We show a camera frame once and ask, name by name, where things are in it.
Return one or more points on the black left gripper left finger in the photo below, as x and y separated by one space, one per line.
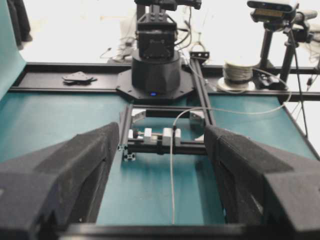
57 185

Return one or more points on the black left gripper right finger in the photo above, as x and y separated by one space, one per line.
262 184

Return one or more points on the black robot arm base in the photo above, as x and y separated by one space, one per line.
156 71

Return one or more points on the silver metal fitting blocks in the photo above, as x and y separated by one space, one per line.
151 138

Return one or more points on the black aluminium extrusion frame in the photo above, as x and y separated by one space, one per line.
153 191

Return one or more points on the black flat bracket plates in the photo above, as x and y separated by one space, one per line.
78 78

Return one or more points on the wire spool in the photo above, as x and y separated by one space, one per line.
236 77

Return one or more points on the camera on black stand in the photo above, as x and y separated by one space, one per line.
282 16

